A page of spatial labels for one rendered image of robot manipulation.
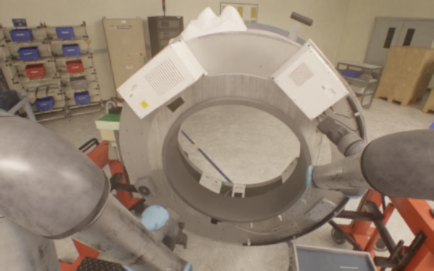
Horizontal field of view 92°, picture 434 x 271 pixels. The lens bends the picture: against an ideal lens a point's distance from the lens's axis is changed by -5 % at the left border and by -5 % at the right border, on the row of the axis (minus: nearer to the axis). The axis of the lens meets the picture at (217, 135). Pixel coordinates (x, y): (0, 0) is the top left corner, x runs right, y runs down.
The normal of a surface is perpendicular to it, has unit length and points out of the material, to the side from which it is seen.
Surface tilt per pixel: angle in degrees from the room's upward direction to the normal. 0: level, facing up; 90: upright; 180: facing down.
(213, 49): 90
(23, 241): 89
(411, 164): 74
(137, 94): 90
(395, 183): 104
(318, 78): 90
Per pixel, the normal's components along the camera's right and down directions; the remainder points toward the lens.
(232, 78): -0.17, 0.46
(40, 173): 0.61, -0.18
